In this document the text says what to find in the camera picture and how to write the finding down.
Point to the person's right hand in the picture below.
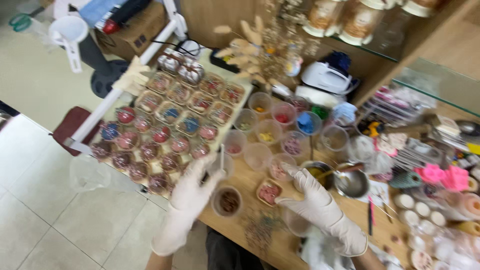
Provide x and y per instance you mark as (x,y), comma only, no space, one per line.
(313,204)

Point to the person's left hand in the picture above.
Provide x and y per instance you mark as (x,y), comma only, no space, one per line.
(187,195)

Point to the person's left fingers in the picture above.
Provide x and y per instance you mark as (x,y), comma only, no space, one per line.
(206,169)

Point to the white stick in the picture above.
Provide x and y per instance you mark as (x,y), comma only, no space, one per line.
(222,157)

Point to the plastic cup with brown bits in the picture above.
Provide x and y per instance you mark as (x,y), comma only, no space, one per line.
(227,201)

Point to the tray of decorated candle cups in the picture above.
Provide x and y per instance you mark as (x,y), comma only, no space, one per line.
(168,123)

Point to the heart dish with pink bits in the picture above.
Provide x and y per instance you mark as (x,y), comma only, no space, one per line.
(269,192)

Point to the pile of coloured sprinkles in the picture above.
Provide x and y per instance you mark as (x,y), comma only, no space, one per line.
(262,228)

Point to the cluster of clear plastic cups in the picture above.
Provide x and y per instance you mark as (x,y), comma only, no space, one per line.
(277,127)

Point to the person's dark trousers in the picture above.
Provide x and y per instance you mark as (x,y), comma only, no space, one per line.
(228,251)

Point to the empty clear plastic cup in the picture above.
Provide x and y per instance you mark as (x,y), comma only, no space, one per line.
(296,225)

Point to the small metal pot yellow wax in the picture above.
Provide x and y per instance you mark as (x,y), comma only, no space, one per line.
(318,173)

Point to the clear plastic bag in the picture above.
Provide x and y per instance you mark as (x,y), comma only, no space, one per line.
(93,174)

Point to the white stand pole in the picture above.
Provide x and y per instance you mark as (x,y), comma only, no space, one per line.
(127,86)

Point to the dried flower bouquet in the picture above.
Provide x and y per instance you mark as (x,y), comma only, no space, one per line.
(255,48)

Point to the black round stand base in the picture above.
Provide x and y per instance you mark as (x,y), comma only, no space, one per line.
(108,78)

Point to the dark red cloth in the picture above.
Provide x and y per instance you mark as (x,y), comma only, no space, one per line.
(73,127)

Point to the white cloth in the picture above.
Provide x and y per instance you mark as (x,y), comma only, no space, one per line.
(322,251)

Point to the metal bowl with spoon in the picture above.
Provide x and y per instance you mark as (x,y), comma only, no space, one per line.
(352,183)

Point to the white electric appliance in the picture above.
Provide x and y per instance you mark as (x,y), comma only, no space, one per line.
(326,77)

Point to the cardboard box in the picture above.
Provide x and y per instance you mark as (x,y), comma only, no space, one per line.
(135,35)

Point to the pink pen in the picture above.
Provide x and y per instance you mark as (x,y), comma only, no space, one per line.
(372,208)

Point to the blue cloth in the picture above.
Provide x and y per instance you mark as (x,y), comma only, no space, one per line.
(99,11)

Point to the white measuring jug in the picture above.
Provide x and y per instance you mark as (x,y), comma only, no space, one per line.
(69,33)

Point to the stack of clear packets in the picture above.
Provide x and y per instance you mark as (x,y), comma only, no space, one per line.
(390,105)

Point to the teal knitted holder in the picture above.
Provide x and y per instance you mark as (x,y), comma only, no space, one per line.
(405,180)

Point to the group of white tealight candles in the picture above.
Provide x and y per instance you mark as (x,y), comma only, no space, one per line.
(420,212)

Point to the wooden shelf with jars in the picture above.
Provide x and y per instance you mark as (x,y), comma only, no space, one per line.
(375,22)

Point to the pink silicone mould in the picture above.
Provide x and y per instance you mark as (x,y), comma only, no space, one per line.
(442,178)

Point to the green scissors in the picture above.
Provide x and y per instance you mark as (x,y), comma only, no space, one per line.
(20,22)

